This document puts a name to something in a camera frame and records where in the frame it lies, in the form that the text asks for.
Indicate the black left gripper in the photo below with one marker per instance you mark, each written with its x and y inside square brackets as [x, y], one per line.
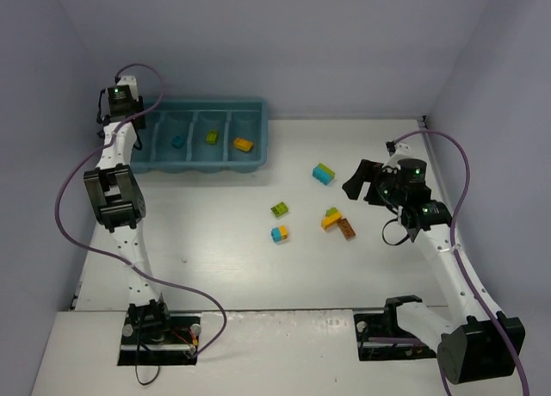
[105, 114]

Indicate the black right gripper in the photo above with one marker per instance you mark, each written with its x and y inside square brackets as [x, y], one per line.
[373, 186]

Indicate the cyan square lego brick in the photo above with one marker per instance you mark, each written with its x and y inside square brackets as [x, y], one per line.
[178, 141]

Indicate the small green lego brick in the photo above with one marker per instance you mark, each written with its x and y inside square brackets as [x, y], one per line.
[332, 212]

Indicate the green long lego brick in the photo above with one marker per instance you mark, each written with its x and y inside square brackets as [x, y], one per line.
[326, 169]

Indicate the cyan long lego brick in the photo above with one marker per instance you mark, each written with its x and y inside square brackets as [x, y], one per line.
[321, 176]

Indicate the yellow long lego brick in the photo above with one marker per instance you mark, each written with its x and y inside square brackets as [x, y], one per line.
[331, 220]

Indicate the green square lego brick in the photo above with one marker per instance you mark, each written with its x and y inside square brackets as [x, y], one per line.
[279, 209]

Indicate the orange lego brick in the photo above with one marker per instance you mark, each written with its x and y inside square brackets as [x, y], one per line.
[243, 145]

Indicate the small yellow lego brick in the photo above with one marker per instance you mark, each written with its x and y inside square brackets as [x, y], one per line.
[283, 231]

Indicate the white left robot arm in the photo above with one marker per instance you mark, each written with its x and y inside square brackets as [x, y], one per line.
[119, 206]

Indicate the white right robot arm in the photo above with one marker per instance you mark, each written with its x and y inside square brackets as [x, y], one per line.
[479, 342]

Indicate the brown long lego brick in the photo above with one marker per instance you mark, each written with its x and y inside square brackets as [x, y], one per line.
[346, 229]

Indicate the teal compartment tray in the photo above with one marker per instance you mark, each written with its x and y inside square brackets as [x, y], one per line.
[246, 118]

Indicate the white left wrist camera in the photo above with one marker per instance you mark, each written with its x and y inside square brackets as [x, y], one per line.
[131, 82]

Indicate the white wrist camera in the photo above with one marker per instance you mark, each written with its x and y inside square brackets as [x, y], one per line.
[131, 82]
[396, 152]

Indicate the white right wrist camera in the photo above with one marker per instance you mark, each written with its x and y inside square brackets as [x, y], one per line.
[396, 152]

